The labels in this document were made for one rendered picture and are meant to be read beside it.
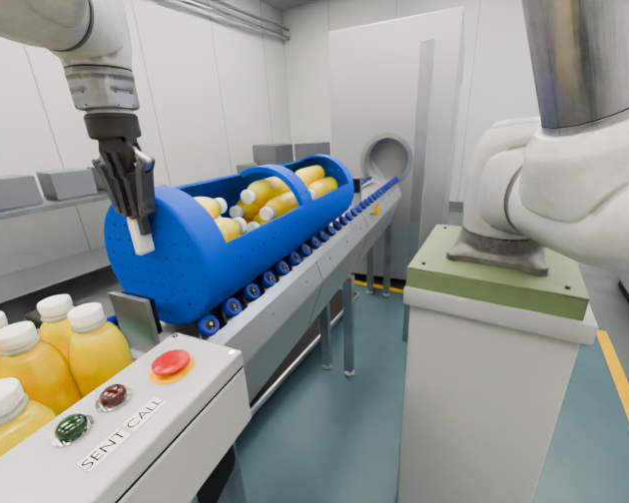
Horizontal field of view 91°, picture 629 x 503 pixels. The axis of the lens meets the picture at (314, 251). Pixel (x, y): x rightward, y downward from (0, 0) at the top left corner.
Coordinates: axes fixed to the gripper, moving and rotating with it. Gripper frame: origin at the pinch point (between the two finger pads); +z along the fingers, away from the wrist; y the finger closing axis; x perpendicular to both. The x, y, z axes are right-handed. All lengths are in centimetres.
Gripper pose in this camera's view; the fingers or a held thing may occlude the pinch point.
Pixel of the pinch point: (141, 234)
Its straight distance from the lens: 65.0
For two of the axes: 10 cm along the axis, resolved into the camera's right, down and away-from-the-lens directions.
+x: 4.1, -3.4, 8.5
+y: 9.1, 1.1, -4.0
